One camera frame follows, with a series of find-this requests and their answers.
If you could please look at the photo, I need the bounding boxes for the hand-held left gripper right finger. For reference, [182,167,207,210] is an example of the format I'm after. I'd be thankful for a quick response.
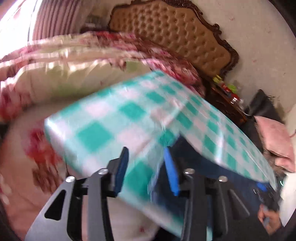
[163,146,252,241]

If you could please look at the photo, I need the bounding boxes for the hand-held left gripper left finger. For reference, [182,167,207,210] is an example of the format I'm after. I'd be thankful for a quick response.
[25,146,129,241]

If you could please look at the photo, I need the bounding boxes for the person's right hand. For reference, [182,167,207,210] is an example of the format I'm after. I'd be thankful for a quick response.
[257,204,284,235]

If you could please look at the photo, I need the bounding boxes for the white cloth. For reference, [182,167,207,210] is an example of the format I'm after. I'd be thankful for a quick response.
[279,160,296,229]

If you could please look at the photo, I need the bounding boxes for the pink pillow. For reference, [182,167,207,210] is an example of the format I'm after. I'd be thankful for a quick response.
[254,115,296,172]

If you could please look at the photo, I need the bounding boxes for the teal white checked tablecloth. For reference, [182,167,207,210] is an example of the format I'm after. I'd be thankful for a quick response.
[44,70,278,241]

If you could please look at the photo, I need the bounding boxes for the black chair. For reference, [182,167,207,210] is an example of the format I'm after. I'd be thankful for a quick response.
[246,89,283,124]

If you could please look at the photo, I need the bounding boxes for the bottles on nightstand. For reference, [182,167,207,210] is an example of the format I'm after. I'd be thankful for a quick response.
[207,79,249,127]

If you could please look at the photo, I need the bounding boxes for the pink floral bedsheet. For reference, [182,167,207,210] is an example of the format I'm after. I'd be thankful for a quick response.
[0,109,161,241]

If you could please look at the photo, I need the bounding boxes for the floral quilt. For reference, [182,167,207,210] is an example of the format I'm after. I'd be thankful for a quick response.
[0,31,206,127]

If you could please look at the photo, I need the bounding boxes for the tufted tan bed headboard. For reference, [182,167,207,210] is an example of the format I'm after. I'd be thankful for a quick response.
[107,0,239,81]

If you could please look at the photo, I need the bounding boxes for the striped curtain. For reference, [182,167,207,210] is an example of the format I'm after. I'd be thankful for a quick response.
[31,0,93,41]

